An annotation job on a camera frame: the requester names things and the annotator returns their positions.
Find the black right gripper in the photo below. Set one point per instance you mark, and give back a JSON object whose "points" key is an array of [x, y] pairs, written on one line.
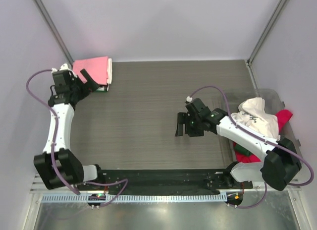
{"points": [[183, 118]]}

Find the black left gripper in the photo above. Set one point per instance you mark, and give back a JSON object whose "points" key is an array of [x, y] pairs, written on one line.
{"points": [[92, 85]]}

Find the pink t shirt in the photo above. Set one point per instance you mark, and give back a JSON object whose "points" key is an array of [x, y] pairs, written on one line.
{"points": [[91, 65]]}

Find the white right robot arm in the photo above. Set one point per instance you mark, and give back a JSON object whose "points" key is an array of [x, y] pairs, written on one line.
{"points": [[278, 159]]}

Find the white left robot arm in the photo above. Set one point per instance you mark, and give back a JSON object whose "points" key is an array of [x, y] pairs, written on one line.
{"points": [[57, 165]]}

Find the folded white printed t shirt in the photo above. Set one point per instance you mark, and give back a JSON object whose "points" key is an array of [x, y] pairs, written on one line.
{"points": [[105, 72]]}

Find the dark green crumpled t shirt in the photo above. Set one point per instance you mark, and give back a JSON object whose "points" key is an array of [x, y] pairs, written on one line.
{"points": [[240, 149]]}

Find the white crumpled t shirt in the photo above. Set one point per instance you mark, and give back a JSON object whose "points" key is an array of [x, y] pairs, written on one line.
{"points": [[252, 115]]}

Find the magenta crumpled t shirt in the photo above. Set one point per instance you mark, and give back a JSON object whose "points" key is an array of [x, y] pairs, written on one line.
{"points": [[283, 118]]}

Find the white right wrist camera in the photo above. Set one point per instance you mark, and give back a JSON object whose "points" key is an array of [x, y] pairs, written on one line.
{"points": [[188, 99]]}

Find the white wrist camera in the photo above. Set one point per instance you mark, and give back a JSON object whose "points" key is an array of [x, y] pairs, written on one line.
{"points": [[64, 67], [188, 99]]}

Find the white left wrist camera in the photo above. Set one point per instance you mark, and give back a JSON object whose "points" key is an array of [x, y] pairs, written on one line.
{"points": [[64, 67]]}

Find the white slotted cable duct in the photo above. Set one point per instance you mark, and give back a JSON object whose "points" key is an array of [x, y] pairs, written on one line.
{"points": [[101, 198]]}

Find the left aluminium frame post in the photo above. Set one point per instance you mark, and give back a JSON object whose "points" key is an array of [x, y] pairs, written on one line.
{"points": [[53, 29]]}

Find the aluminium frame post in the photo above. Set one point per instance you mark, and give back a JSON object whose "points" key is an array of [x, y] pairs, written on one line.
{"points": [[268, 28], [53, 29]]}

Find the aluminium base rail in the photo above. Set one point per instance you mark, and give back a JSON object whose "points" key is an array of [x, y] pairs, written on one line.
{"points": [[38, 185]]}

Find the right aluminium frame post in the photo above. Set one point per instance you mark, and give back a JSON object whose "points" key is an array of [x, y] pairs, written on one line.
{"points": [[268, 28]]}

